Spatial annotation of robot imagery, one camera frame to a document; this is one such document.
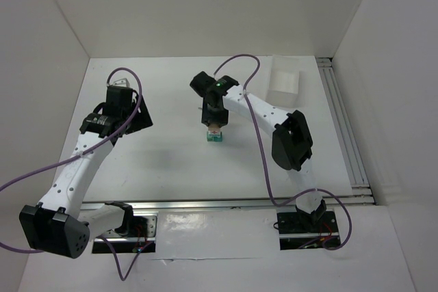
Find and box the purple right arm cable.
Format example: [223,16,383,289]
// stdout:
[214,53,353,250]

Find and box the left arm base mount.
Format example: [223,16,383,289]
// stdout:
[88,212,158,254]

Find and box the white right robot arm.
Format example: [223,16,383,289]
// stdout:
[190,72,326,226]

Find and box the aluminium front rail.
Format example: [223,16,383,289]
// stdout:
[81,194,375,211]

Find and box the light green wood block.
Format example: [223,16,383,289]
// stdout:
[207,132,217,142]

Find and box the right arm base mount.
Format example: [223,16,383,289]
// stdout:
[272,211,341,250]

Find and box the dark green wood block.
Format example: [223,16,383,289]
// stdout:
[213,133,223,142]

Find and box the white plastic bin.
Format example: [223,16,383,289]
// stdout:
[266,55,300,108]

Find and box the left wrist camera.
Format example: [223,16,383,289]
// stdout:
[110,78,130,88]

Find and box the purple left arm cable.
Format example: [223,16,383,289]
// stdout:
[0,67,143,282]

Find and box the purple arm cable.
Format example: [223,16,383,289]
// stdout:
[0,67,143,282]
[214,53,353,250]

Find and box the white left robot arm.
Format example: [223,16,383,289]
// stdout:
[19,85,153,258]

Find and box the tan wood block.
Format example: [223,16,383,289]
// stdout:
[208,123,220,130]

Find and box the aluminium side rail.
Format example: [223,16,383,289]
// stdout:
[315,57,375,204]

